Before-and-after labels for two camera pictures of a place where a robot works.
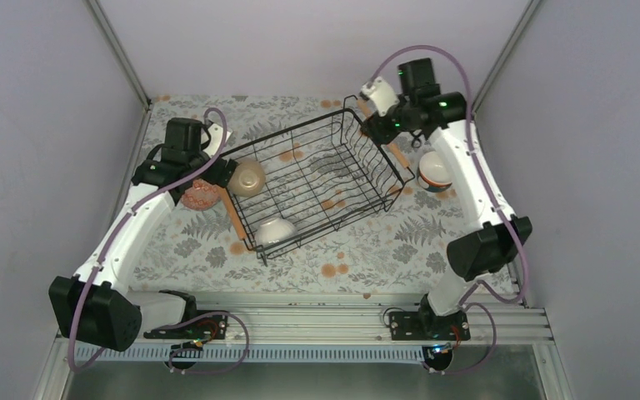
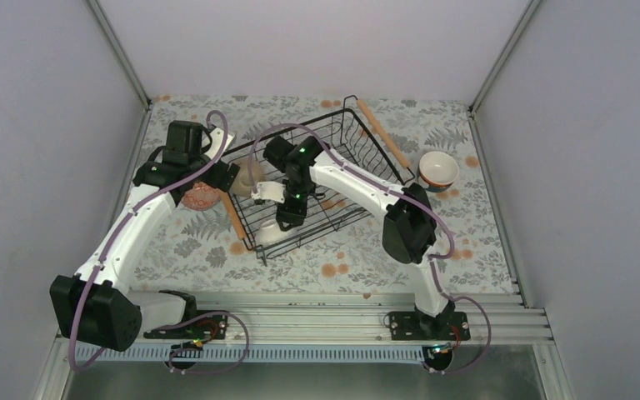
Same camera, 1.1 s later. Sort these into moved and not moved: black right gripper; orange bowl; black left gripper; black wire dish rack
Moved: black right gripper
Not moved: black left gripper; black wire dish rack; orange bowl
